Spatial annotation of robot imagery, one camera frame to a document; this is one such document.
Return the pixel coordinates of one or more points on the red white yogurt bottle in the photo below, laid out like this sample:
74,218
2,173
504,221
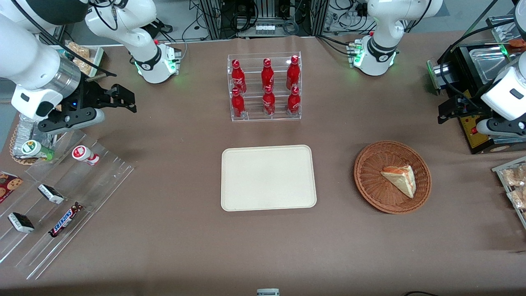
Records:
84,154

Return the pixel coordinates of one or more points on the white pastry tray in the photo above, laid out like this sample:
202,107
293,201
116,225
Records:
98,57

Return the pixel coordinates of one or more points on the round wicker mat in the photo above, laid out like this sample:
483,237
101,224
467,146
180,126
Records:
14,148

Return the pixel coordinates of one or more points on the red cola bottle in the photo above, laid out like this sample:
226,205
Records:
237,105
238,78
267,76
293,102
293,74
268,102

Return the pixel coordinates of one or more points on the snickers bar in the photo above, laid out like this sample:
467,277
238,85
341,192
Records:
65,220

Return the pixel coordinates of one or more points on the green white yogurt bottle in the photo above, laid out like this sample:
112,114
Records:
33,149

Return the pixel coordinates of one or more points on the clear acrylic stepped display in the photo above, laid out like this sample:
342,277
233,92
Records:
94,185

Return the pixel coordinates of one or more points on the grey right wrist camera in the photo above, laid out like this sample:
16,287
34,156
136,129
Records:
72,119

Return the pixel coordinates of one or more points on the aluminium equipment rack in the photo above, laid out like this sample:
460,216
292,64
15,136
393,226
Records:
213,18

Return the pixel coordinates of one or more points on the black white chocolate bar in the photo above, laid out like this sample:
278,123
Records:
21,222
51,194

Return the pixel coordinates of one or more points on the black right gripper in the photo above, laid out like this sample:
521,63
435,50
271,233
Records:
91,95

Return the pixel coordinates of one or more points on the wrapped brown pastry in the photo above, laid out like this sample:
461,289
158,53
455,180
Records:
79,50
87,65

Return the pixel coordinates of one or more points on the clear acrylic bottle rack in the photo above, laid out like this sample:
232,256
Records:
252,86

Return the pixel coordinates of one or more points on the small white grey device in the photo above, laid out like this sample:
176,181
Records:
268,292

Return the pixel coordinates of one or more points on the black food warmer appliance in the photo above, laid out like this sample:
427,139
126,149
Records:
460,65

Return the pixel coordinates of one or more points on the wrapped bread bun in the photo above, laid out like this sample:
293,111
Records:
518,198
515,176

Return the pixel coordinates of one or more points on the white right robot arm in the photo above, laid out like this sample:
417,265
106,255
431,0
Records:
33,53

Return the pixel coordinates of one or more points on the triangular sandwich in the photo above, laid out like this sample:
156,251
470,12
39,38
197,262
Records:
402,179

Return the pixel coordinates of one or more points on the steel food pan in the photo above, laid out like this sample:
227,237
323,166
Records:
489,63

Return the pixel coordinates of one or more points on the clear ribbed plastic bottle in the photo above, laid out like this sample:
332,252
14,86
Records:
28,130

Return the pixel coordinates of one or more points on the red cookie box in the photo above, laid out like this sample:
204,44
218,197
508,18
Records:
9,185

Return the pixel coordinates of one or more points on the brown round wicker basket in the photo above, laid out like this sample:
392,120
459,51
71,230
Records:
370,181

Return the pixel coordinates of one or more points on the grey bread tray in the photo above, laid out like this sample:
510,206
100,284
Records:
499,172

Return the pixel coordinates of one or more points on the orange fried food piece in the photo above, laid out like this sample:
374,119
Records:
518,42

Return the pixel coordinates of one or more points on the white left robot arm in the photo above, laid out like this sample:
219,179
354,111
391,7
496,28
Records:
380,49

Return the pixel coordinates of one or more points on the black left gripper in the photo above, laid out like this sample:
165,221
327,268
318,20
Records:
463,104

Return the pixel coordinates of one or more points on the cream rectangular plastic tray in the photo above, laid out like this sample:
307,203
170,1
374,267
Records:
269,177

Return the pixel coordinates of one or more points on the white power strip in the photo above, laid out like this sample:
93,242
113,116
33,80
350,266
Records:
265,29

